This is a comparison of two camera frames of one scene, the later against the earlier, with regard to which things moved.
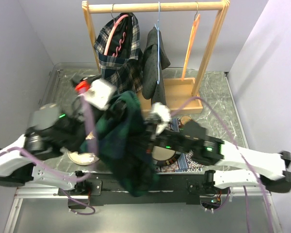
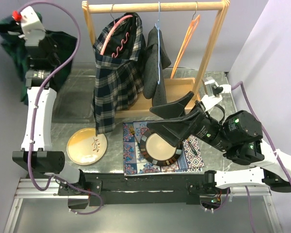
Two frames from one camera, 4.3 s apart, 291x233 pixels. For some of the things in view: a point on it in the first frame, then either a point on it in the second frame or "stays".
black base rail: x=173 y=188 stays
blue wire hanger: x=158 y=29 stays
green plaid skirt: x=125 y=147 to x=61 y=48
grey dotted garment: x=155 y=59 stays
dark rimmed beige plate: x=163 y=156 stays
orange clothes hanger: x=194 y=29 to x=193 y=25
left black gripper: x=117 y=113 to x=55 y=47
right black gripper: x=150 y=129 to x=176 y=128
